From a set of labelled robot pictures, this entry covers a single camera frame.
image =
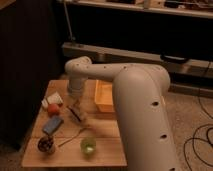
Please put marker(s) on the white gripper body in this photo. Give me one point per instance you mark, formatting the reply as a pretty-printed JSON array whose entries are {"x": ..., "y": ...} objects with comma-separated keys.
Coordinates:
[{"x": 75, "y": 88}]

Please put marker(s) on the black whiteboard eraser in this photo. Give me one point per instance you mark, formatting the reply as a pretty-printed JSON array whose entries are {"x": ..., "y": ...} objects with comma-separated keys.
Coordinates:
[{"x": 78, "y": 114}]

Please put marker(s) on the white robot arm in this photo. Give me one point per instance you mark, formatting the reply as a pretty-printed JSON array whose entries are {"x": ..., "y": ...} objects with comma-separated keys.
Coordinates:
[{"x": 137, "y": 91}]

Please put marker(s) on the white box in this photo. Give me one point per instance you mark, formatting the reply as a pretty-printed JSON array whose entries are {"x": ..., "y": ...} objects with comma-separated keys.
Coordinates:
[{"x": 55, "y": 98}]

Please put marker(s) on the yellow plastic bin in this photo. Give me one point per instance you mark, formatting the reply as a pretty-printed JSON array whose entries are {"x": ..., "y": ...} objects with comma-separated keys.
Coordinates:
[{"x": 103, "y": 96}]

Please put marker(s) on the orange fruit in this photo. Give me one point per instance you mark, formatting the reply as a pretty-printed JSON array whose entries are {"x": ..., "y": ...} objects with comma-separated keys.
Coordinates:
[{"x": 53, "y": 109}]

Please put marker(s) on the small white block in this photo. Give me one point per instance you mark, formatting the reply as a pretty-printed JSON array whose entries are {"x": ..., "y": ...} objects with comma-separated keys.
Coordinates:
[{"x": 44, "y": 103}]

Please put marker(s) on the metal pole stand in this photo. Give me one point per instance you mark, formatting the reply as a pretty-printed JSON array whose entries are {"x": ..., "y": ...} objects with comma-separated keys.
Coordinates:
[{"x": 71, "y": 36}]

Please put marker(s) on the wooden spoon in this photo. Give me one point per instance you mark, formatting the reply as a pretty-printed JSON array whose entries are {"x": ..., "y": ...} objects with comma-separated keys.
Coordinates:
[{"x": 80, "y": 133}]

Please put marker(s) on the wooden table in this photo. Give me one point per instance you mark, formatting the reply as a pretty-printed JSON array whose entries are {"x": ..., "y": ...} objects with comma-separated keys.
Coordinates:
[{"x": 103, "y": 128}]

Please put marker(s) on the blue sponge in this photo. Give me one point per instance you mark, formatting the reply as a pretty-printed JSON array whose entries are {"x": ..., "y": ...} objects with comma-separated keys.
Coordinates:
[{"x": 52, "y": 125}]

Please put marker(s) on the green cup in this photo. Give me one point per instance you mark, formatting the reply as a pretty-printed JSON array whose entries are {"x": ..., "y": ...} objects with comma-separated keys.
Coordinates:
[{"x": 88, "y": 145}]

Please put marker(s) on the dark bowl with contents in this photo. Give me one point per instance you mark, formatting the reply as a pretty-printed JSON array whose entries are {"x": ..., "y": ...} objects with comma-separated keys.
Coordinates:
[{"x": 46, "y": 145}]

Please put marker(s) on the grey metal shelf beam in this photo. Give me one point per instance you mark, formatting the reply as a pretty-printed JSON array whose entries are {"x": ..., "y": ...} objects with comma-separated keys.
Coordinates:
[{"x": 111, "y": 55}]

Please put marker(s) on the black handle on shelf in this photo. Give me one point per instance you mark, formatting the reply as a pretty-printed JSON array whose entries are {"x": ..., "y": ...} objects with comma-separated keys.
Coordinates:
[{"x": 177, "y": 60}]

